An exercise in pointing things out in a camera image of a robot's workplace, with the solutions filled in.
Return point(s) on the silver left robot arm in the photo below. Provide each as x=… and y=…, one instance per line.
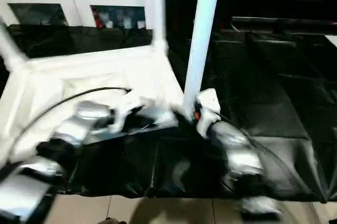
x=79, y=124

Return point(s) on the black plastic mat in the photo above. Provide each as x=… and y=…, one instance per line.
x=276, y=103

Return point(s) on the grey robot torso piece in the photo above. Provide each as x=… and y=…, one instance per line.
x=111, y=221

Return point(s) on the white flat board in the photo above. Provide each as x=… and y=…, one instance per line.
x=332, y=41

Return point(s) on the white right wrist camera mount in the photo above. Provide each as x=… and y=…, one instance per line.
x=210, y=103

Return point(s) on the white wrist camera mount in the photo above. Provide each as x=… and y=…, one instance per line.
x=210, y=103
x=123, y=111

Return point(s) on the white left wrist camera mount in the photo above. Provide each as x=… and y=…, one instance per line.
x=123, y=111

